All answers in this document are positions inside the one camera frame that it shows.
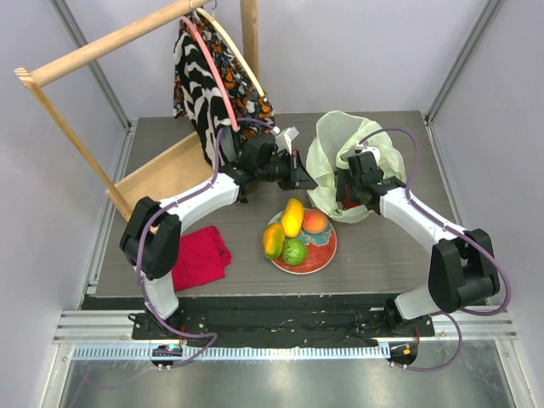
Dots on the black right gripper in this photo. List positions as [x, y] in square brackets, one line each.
[343, 192]

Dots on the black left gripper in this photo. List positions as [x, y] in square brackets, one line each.
[297, 178]

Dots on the red bell pepper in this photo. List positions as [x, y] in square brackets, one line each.
[348, 204]

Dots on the light green plastic bag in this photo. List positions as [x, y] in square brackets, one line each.
[337, 133]

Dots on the green custard apple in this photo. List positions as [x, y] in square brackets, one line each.
[294, 252]

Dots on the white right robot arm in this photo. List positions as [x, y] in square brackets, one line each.
[460, 273]

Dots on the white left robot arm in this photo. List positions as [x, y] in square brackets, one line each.
[152, 236]

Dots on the yellow lemon mango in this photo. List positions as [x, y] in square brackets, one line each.
[292, 218]

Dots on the orange peach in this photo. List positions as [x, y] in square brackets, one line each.
[314, 221]

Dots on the yellow green mango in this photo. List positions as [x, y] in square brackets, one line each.
[273, 240]

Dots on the orange camouflage garment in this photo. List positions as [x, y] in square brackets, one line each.
[254, 114]

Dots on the red patterned plate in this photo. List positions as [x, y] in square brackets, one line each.
[321, 249]

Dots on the pink clothes hanger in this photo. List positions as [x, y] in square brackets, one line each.
[214, 70]

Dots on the black white zebra garment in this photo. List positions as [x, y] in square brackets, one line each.
[197, 97]

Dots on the magenta folded cloth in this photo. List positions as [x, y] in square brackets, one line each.
[202, 259]

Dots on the cream clothes hanger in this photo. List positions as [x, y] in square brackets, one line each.
[233, 48]

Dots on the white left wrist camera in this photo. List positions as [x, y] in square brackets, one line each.
[284, 138]

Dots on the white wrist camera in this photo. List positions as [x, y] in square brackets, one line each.
[284, 138]
[360, 149]

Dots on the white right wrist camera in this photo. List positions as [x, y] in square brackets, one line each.
[360, 149]

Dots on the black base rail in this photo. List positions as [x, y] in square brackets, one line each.
[282, 322]

